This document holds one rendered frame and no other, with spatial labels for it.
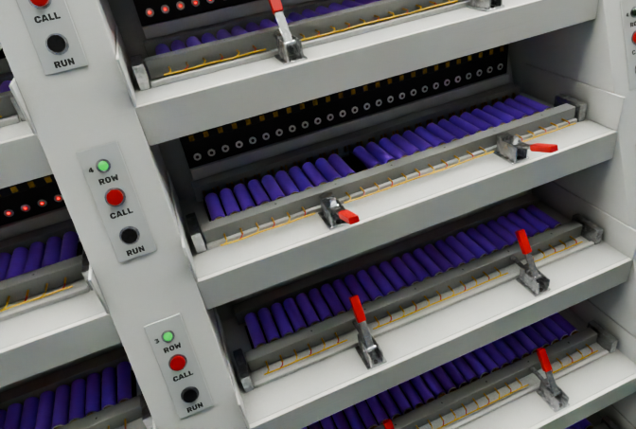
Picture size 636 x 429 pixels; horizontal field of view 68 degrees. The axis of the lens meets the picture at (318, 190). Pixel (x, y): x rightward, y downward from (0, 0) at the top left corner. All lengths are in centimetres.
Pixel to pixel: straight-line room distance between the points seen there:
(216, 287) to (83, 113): 23
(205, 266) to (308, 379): 21
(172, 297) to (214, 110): 21
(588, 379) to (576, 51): 51
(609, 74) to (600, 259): 28
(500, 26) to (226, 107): 36
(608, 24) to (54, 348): 79
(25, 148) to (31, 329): 19
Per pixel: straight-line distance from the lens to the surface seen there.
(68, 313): 60
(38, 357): 61
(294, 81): 55
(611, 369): 95
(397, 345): 69
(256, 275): 57
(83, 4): 54
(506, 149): 69
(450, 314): 72
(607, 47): 78
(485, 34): 66
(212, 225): 59
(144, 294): 56
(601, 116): 80
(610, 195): 84
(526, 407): 87
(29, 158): 55
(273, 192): 63
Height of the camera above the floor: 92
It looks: 13 degrees down
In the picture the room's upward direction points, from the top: 15 degrees counter-clockwise
